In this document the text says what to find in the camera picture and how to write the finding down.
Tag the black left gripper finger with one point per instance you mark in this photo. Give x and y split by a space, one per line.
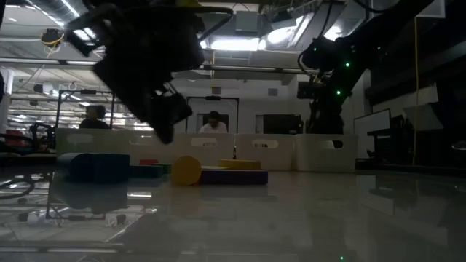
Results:
171 116

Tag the red block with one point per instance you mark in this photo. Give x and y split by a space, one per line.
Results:
148 162

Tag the yellow cylinder block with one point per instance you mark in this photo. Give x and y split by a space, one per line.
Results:
186 170

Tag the large blue block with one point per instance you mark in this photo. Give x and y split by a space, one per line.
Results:
107 168

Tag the blue cylinder block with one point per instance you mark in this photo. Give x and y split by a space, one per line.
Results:
71 167

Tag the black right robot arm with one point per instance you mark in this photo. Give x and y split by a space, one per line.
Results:
364 36

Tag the black background robot arm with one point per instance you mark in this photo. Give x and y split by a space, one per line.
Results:
40 132

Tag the black monitor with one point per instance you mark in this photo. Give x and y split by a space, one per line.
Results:
282 124
327 127

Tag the person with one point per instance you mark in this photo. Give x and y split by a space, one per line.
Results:
214 125
94 120

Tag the whiteboard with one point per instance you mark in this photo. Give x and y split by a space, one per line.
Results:
371 134

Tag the white plastic bin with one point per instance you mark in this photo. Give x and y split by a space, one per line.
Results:
309 160
280 156
218 153
109 145
123 145

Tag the horizontal ceiling pipe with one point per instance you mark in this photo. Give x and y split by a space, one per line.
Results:
255 68

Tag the long yellow block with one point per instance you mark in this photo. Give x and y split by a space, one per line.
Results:
240 164

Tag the purple block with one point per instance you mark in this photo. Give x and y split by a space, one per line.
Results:
234 177

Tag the grey ceiling box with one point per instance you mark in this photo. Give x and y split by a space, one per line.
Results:
247 22

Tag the red background box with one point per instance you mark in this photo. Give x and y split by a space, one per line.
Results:
14 138

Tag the black frame stand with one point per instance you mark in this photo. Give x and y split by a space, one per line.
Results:
212 98
85 91

